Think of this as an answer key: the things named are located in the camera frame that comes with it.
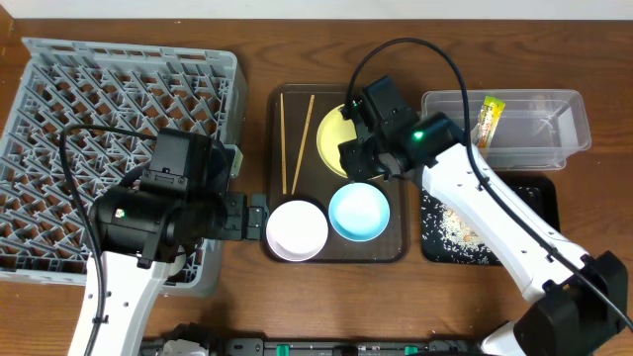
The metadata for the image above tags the green orange snack wrapper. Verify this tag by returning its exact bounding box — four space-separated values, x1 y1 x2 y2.
477 96 505 148

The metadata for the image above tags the spilled rice pile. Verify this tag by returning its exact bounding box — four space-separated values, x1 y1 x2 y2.
421 202 500 266

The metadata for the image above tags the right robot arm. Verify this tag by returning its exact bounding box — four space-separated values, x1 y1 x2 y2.
338 77 632 355

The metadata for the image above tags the clear plastic bin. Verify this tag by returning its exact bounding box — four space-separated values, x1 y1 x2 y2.
419 88 592 172

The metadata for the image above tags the wooden chopstick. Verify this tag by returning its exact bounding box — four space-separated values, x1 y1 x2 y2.
279 93 288 195
291 94 316 195

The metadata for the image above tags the white paper cup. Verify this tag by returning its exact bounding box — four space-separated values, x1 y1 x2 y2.
168 246 187 277

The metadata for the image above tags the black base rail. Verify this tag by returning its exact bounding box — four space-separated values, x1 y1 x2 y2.
138 323 484 356

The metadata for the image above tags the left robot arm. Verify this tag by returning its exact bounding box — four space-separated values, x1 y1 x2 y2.
59 129 269 355

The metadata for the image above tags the black waste tray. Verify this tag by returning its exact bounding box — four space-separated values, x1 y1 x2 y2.
419 172 562 267

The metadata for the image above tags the light blue bowl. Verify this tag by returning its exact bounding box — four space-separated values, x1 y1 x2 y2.
328 183 391 242

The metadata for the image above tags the dark brown serving tray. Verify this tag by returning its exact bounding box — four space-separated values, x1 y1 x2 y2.
267 84 409 264

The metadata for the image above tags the yellow plate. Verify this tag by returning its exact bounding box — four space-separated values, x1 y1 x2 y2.
316 104 357 179

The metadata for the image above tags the pink bowl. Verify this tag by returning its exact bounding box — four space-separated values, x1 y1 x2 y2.
266 200 328 262

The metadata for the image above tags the grey dishwasher rack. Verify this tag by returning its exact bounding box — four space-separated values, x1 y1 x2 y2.
1 38 248 286

